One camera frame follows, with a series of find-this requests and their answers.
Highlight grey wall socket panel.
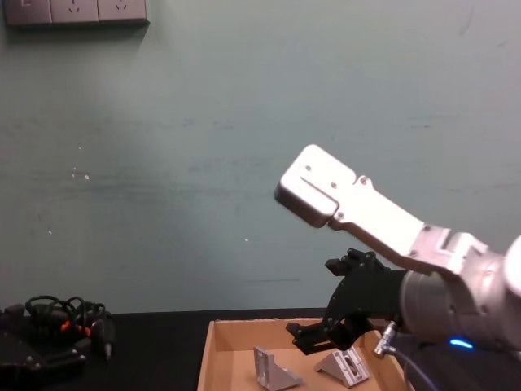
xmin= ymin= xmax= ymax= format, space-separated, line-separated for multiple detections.
xmin=2 ymin=0 xmax=150 ymax=27

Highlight thin cable with silver plug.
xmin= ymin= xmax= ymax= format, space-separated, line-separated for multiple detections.
xmin=373 ymin=320 xmax=416 ymax=391

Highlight black table cloth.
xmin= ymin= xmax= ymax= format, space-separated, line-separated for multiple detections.
xmin=0 ymin=305 xmax=521 ymax=391

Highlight silver metal angle bracket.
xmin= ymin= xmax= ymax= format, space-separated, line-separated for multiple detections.
xmin=313 ymin=348 xmax=370 ymax=389
xmin=252 ymin=345 xmax=304 ymax=389

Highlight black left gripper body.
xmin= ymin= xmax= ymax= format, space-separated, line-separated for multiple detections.
xmin=0 ymin=303 xmax=32 ymax=370

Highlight black corded tool orange parts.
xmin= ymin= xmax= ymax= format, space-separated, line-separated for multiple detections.
xmin=24 ymin=294 xmax=117 ymax=362

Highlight shallow brown cardboard tray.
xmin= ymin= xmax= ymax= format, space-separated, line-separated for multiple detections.
xmin=196 ymin=317 xmax=413 ymax=391

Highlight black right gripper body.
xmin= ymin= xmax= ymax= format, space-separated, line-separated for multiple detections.
xmin=324 ymin=262 xmax=406 ymax=327

